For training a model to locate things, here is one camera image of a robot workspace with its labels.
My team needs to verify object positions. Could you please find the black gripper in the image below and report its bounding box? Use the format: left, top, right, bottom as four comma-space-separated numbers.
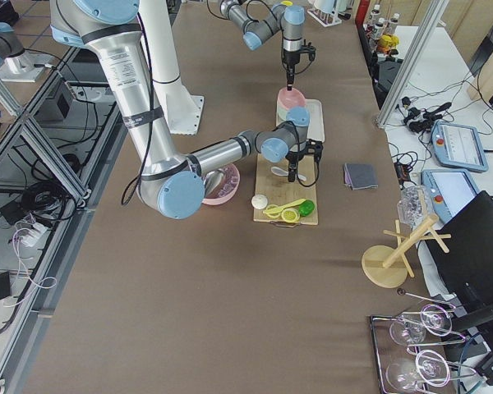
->
281, 39, 316, 91
285, 139, 323, 182

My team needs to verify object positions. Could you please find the small pink bowl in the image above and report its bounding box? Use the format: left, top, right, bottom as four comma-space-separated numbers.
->
276, 87, 306, 111

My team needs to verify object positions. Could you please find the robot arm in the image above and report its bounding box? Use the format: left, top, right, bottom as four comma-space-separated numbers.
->
213, 1, 316, 91
50, 1, 316, 219

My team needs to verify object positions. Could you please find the green bowl stack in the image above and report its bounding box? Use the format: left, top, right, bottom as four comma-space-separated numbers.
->
276, 102, 289, 124

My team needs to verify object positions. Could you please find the large pink ice bowl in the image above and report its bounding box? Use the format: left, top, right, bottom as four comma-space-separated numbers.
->
203, 164, 240, 205

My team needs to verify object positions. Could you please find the bamboo cutting board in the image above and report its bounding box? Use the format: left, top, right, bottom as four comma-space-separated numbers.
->
254, 154, 319, 226

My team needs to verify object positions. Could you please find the yellow plastic knife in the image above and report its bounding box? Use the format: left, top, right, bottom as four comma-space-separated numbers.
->
279, 199, 305, 209

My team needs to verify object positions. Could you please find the green toy lime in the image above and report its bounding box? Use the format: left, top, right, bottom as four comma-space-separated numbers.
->
297, 199, 316, 217

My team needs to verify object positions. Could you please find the cream rabbit tray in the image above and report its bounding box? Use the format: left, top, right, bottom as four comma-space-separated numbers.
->
275, 98, 326, 145

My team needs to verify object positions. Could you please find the yellow lemon slice upper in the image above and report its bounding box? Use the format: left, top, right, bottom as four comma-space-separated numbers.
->
280, 208, 301, 223

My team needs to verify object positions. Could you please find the yellow lemon slice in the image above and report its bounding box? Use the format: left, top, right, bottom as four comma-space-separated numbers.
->
263, 204, 283, 219
280, 208, 301, 223

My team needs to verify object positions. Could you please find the yellow lemon slice lower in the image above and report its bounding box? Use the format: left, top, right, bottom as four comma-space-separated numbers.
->
263, 204, 283, 219

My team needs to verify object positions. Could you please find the folded grey cloth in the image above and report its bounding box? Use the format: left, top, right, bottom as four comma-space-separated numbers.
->
343, 163, 378, 190

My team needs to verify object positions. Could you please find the cup rack with pastel cups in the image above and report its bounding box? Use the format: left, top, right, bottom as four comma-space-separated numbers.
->
307, 0, 348, 27

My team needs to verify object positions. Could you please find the metal ice scoop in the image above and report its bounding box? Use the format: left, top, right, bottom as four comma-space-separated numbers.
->
204, 169, 225, 195

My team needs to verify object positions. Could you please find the wooden mug tree stand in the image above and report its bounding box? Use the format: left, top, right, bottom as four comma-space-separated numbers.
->
362, 213, 451, 288

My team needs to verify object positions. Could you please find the blue teach pendant near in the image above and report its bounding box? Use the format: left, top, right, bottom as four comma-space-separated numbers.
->
422, 169, 480, 224

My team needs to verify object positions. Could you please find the blue teach pendant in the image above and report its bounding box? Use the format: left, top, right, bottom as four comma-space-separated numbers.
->
431, 120, 489, 172
422, 169, 480, 224

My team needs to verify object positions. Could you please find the blue teach pendant far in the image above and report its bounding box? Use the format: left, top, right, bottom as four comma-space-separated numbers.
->
431, 120, 489, 172

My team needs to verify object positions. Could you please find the black monitor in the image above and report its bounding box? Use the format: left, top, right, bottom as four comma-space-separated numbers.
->
426, 191, 493, 313

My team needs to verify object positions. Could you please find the wine glass rack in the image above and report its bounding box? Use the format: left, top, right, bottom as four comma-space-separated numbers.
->
369, 303, 478, 393

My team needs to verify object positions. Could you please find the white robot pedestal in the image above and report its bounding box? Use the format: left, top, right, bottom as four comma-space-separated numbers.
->
139, 0, 205, 135

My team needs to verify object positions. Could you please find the aluminium frame post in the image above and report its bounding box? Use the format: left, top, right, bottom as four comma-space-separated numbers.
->
376, 0, 449, 129

